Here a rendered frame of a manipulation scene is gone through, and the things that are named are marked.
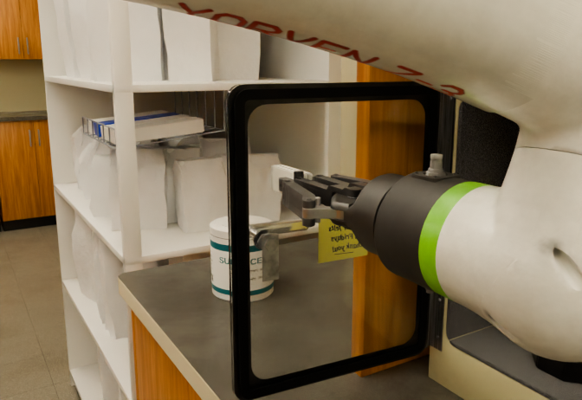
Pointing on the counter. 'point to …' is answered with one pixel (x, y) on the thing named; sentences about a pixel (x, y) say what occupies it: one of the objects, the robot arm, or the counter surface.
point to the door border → (248, 218)
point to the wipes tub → (220, 258)
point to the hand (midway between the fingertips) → (291, 182)
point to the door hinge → (446, 129)
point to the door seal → (246, 228)
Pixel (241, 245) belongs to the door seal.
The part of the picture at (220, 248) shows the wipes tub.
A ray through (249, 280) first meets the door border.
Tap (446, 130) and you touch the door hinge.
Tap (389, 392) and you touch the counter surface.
